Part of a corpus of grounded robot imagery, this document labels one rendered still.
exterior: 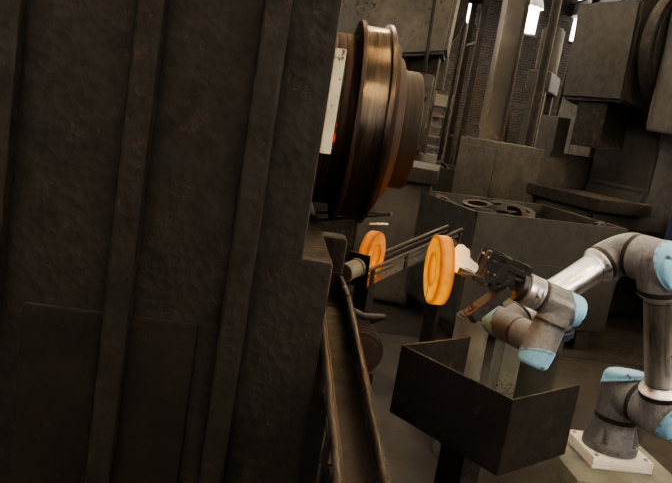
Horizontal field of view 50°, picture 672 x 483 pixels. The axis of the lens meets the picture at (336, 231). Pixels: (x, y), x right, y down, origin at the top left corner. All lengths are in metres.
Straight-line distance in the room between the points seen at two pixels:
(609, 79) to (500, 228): 1.74
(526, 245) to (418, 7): 1.53
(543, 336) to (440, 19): 2.97
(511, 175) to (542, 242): 1.81
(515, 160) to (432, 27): 1.85
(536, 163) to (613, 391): 3.64
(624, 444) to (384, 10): 3.00
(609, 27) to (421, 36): 1.52
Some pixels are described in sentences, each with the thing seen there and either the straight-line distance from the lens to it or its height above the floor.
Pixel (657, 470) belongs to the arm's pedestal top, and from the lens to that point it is 2.29.
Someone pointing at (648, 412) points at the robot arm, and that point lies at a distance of 2.07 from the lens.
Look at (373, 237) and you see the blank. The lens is 2.24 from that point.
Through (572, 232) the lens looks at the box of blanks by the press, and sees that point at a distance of 4.20.
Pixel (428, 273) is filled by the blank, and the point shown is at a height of 0.81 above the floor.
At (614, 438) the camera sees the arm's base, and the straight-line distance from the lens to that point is 2.18.
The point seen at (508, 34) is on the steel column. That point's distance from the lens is 10.76.
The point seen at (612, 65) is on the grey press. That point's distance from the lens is 5.29.
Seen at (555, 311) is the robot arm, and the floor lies 0.77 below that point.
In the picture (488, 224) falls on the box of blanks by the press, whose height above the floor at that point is 0.68.
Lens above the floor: 1.14
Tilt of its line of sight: 9 degrees down
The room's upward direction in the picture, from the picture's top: 9 degrees clockwise
